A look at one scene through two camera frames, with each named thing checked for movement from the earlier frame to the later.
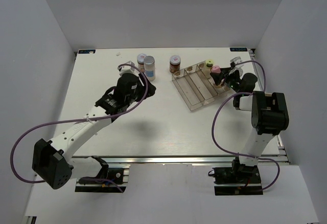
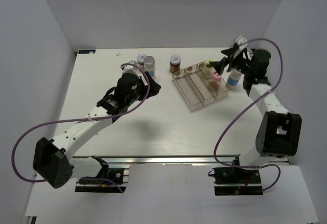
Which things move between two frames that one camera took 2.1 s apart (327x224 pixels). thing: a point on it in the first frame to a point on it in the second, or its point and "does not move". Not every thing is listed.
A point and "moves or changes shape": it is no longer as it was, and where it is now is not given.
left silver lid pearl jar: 149,67 does not move
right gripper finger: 223,71 to 230,51
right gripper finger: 218,78 to 219,65
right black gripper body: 233,80 to 243,65
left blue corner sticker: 87,51 does not move
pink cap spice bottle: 216,69 moves or changes shape
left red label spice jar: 140,60 does not move
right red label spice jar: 174,63 does not move
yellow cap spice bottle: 206,70 does not move
